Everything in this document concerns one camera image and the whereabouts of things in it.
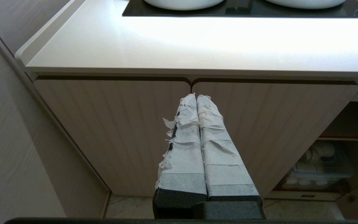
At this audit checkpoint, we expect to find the black glass cooktop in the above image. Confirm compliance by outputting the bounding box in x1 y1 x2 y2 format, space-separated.
122 0 358 18

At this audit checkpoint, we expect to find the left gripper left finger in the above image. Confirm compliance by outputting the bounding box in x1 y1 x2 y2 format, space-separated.
153 94 208 219

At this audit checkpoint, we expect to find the beige ribbed cabinet door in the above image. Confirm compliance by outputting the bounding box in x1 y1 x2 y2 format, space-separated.
192 82 358 199
34 78 192 197

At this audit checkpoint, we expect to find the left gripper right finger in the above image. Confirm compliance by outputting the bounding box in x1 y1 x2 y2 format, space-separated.
196 95 266 220

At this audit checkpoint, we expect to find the clear plastic storage container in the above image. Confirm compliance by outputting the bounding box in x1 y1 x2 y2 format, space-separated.
283 142 355 191

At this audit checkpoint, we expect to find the white round pot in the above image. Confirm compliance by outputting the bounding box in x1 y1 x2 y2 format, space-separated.
144 0 225 11
265 0 347 9

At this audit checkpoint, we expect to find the white kitchen counter cabinet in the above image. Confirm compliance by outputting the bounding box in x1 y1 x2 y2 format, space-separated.
14 0 358 224

